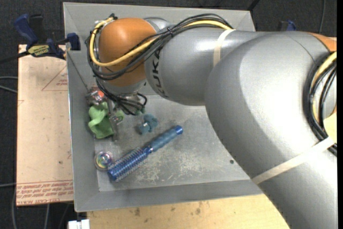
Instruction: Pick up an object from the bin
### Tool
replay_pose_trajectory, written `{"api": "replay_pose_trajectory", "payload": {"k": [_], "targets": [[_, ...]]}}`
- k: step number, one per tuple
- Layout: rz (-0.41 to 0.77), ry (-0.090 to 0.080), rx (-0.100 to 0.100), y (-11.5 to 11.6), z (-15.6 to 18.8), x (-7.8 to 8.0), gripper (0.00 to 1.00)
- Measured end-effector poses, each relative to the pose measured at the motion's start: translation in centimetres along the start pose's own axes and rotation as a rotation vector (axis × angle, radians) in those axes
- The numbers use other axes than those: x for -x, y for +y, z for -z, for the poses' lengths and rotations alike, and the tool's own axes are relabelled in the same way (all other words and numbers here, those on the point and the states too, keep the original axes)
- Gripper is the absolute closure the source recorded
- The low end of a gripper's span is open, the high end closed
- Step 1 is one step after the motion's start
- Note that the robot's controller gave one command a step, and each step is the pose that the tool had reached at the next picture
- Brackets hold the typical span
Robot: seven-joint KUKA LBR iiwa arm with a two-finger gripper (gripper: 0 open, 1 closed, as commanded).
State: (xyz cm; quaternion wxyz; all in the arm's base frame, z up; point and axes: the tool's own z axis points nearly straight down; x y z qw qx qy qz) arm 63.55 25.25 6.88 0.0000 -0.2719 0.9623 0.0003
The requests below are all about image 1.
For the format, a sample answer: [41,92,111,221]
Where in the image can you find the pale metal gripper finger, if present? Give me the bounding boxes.
[110,113,122,142]

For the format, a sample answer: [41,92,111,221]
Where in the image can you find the green cloth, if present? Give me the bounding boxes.
[86,101,126,140]

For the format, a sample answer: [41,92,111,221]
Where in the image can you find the small teal toy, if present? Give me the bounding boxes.
[137,113,159,135]

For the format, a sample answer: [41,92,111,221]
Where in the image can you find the silver and orange small object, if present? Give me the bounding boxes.
[85,89,108,106]

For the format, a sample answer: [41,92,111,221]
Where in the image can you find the blue hairbrush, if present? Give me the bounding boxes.
[107,125,184,182]

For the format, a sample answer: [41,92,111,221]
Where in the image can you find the brown cardboard board, red print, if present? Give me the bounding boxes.
[16,44,74,207]

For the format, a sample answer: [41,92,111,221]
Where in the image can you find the grey metal bin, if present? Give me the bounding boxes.
[62,2,265,213]

